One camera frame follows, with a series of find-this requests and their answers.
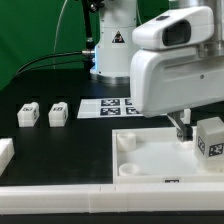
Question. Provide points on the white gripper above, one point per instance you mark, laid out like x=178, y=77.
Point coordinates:
x=173, y=80

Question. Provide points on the white square tabletop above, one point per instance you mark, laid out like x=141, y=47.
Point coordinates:
x=155, y=155

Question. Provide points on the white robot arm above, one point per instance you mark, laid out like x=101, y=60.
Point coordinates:
x=111, y=57

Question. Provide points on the white obstacle fence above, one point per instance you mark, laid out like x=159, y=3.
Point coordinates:
x=199, y=196

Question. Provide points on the white sheet with tags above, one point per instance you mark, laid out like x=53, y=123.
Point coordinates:
x=106, y=107

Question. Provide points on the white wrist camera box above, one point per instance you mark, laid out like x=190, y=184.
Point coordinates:
x=176, y=28

